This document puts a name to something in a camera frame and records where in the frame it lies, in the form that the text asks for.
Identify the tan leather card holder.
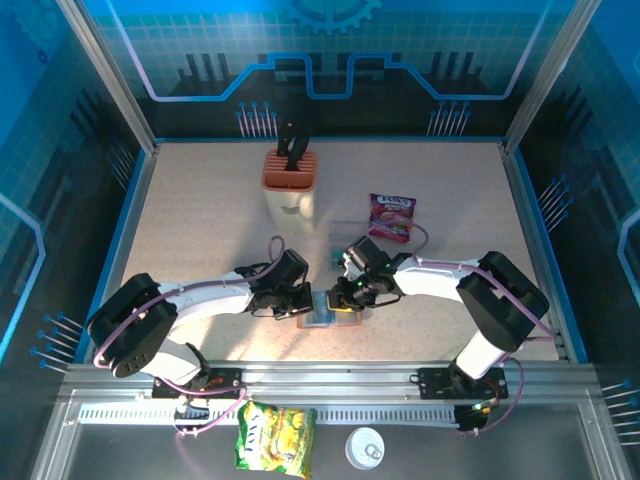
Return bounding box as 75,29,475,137
296,292,364,329

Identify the cream knife block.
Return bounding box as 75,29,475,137
262,149,320,235

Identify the purple candy bag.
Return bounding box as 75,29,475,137
367,192,418,245

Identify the aluminium beam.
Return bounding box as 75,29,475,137
59,362,601,404

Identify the yellow green candy bag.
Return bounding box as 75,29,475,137
234,400,318,479

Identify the white tin can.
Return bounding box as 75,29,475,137
344,427,386,471

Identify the black connector box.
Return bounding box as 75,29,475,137
453,403,495,434

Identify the grey metal shelf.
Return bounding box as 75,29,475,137
62,423,599,480

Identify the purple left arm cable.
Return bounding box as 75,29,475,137
93,235,250,439

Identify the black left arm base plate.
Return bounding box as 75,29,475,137
151,368,247,400

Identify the slotted white cable duct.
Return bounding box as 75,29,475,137
78,404,459,426

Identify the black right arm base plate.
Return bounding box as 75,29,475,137
417,367,510,401

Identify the black handled knife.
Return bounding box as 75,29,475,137
276,115,294,157
285,133,314,172

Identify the aluminium table side rail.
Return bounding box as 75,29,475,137
501,142,574,364
112,142,161,281

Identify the aluminium frame post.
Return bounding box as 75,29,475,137
501,0,605,154
55,0,160,154

